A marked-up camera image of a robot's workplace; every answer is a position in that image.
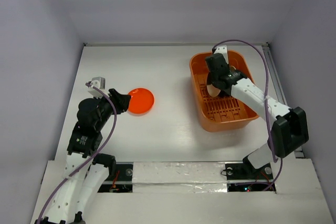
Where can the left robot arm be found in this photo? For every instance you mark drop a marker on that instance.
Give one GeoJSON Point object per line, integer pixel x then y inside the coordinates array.
{"type": "Point", "coordinates": [86, 168]}

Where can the cream floral plate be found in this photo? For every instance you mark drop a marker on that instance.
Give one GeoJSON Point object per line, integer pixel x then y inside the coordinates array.
{"type": "Point", "coordinates": [220, 81]}

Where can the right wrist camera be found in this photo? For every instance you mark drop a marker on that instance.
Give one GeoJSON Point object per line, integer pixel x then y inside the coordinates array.
{"type": "Point", "coordinates": [221, 50]}

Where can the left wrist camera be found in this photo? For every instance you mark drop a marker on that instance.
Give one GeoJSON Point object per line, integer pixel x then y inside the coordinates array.
{"type": "Point", "coordinates": [96, 86]}

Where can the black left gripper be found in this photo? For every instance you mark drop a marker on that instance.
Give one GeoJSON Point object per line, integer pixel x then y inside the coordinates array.
{"type": "Point", "coordinates": [121, 100]}

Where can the orange plastic dish rack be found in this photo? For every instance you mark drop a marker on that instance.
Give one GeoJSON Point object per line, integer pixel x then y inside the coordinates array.
{"type": "Point", "coordinates": [216, 114]}

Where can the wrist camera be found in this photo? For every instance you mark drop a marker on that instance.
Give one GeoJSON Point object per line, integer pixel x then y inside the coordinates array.
{"type": "Point", "coordinates": [96, 86]}
{"type": "Point", "coordinates": [221, 50]}

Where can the silver foil tape strip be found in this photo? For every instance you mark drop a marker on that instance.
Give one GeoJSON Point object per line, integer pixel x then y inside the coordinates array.
{"type": "Point", "coordinates": [178, 177]}

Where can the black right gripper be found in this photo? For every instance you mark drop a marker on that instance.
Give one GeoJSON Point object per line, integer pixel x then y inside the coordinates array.
{"type": "Point", "coordinates": [213, 78]}

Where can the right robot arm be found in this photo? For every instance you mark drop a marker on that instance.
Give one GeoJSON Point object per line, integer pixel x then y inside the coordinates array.
{"type": "Point", "coordinates": [248, 93]}

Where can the orange red plate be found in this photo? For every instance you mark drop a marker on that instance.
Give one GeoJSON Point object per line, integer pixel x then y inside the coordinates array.
{"type": "Point", "coordinates": [142, 101]}

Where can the aluminium side rail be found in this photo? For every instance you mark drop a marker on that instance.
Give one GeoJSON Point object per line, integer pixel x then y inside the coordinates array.
{"type": "Point", "coordinates": [283, 98]}

